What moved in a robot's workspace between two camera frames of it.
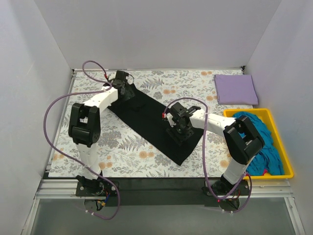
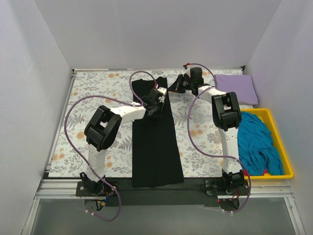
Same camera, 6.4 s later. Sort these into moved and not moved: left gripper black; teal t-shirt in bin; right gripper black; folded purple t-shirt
Moved: right gripper black; left gripper black
Not moved: folded purple t-shirt; teal t-shirt in bin
